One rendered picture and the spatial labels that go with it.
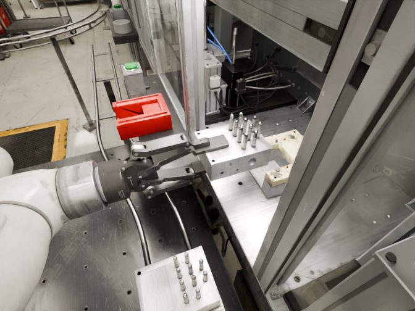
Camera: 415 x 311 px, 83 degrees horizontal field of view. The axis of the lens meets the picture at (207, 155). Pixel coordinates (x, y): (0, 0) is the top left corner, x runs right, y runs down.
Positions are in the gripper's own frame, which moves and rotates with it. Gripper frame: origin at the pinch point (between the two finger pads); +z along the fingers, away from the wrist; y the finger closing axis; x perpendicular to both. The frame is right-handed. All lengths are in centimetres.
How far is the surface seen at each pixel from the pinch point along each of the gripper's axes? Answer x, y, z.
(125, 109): 36.2, -9.1, -14.3
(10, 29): 399, -77, -145
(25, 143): 163, -102, -106
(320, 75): -2.0, 14.0, 19.1
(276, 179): -6.3, -6.2, 12.6
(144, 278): -13.9, -11.2, -17.8
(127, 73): 43.8, -1.2, -10.9
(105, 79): 89, -24, -21
